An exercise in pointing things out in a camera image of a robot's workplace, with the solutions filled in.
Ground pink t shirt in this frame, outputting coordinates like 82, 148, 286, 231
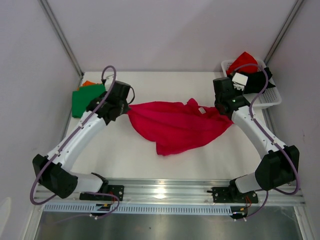
127, 98, 233, 156

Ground black t shirt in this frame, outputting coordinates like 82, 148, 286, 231
242, 67, 276, 94

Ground red t shirt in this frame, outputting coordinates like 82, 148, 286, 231
226, 51, 258, 75

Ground left aluminium corner post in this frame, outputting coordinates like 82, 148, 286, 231
38, 0, 84, 78

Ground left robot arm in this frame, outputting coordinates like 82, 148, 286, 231
32, 80, 133, 200

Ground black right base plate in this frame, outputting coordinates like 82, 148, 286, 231
206, 186, 259, 204

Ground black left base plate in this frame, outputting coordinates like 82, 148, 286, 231
79, 185, 125, 201

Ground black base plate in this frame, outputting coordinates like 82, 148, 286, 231
79, 185, 125, 201
206, 186, 259, 204

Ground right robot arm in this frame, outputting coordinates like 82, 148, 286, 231
213, 77, 300, 202

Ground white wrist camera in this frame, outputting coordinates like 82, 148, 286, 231
102, 75, 117, 90
232, 72, 248, 92

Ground orange folded t shirt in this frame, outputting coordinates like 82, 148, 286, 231
77, 80, 102, 91

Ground white slotted cable duct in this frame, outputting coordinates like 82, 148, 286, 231
43, 202, 233, 216

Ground aluminium corner post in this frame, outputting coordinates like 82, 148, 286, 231
38, 0, 84, 78
263, 0, 307, 65

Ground white plastic basket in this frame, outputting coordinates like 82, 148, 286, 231
221, 58, 282, 109

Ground right aluminium corner post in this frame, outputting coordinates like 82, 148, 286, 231
263, 0, 307, 65

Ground green folded t shirt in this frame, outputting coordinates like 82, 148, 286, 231
71, 84, 106, 118

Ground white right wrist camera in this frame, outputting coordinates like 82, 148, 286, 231
232, 72, 248, 92

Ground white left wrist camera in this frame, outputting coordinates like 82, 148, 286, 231
102, 75, 117, 90

